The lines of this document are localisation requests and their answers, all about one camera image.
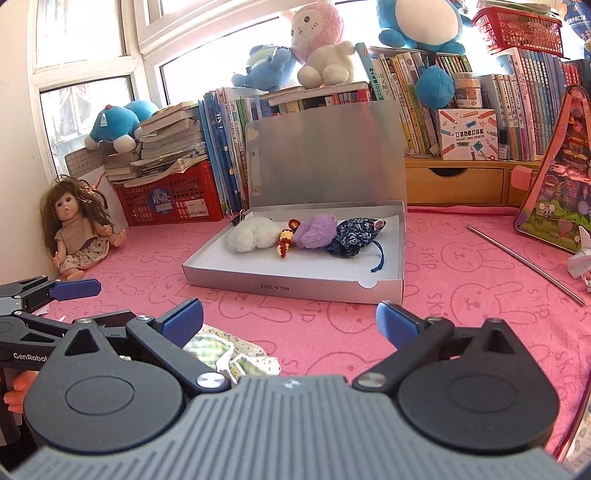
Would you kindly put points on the white fluffy plush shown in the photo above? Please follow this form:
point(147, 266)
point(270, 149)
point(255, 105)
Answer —
point(251, 233)

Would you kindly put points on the small round jar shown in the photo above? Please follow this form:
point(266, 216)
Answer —
point(467, 92)

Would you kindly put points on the small glass bottle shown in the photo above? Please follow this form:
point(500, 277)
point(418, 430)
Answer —
point(503, 147)

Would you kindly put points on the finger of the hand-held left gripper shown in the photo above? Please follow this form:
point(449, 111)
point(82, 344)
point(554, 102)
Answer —
point(41, 321)
point(74, 288)

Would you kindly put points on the black binder clip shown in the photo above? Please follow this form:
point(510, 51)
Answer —
point(236, 218)

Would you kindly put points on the large blue white plush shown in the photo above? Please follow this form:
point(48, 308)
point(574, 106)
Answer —
point(420, 18)

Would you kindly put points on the white paper crane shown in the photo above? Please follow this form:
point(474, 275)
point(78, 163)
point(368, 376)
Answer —
point(579, 265)

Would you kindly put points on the red plastic basket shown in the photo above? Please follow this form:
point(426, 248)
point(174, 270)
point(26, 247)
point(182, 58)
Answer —
point(521, 32)

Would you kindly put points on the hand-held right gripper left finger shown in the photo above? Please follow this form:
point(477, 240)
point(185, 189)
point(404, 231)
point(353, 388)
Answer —
point(184, 318)

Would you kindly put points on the pink sheep plush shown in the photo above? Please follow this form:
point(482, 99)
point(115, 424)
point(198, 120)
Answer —
point(318, 37)

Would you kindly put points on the row of colourful books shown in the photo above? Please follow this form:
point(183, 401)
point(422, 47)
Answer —
point(521, 101)

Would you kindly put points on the red plastic crate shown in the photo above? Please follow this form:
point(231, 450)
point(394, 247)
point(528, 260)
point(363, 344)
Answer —
point(175, 194)

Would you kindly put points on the row of blue books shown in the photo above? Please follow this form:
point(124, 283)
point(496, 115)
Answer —
point(221, 147)

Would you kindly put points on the thin metal rod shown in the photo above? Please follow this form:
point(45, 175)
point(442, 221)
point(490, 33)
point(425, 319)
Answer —
point(521, 263)

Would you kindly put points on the white pencil print box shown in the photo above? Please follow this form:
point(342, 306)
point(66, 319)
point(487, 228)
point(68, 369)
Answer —
point(466, 134)

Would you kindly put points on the blue white cat plush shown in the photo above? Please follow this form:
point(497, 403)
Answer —
point(111, 124)

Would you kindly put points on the purple fluffy plush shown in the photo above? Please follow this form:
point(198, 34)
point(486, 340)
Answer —
point(314, 230)

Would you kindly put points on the white window frame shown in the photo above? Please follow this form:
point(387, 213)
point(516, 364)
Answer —
point(134, 55)

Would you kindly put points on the white grid board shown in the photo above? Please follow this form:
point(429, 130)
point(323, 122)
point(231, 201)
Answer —
point(83, 166)

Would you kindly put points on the pink triangular printed case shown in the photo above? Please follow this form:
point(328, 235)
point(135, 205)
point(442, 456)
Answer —
point(554, 194)

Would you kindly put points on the person's left hand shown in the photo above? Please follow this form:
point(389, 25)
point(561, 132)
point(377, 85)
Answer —
point(16, 392)

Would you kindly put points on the green checked cloth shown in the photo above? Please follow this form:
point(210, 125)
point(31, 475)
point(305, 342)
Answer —
point(240, 360)

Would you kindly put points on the silver cardboard box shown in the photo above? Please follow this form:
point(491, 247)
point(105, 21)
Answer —
point(323, 147)

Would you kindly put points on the stack of worn books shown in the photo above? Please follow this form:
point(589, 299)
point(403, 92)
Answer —
point(166, 138)

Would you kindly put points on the blue round plush ball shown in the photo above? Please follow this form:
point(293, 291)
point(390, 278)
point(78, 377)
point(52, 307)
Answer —
point(434, 87)

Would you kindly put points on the wooden drawer organizer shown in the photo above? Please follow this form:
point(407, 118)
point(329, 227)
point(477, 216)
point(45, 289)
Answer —
point(461, 184)

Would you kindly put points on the pink rabbit print towel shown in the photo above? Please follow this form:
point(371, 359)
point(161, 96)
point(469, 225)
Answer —
point(461, 300)

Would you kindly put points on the blue dragon plush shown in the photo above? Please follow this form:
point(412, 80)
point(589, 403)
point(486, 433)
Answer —
point(268, 67)

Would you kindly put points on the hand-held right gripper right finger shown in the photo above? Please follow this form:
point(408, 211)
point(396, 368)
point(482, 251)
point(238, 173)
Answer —
point(397, 323)

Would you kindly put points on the red yellow crochet toy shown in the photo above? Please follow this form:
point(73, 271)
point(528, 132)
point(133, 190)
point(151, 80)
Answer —
point(284, 240)

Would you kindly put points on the brown-haired baby doll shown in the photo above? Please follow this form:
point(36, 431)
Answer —
point(78, 230)

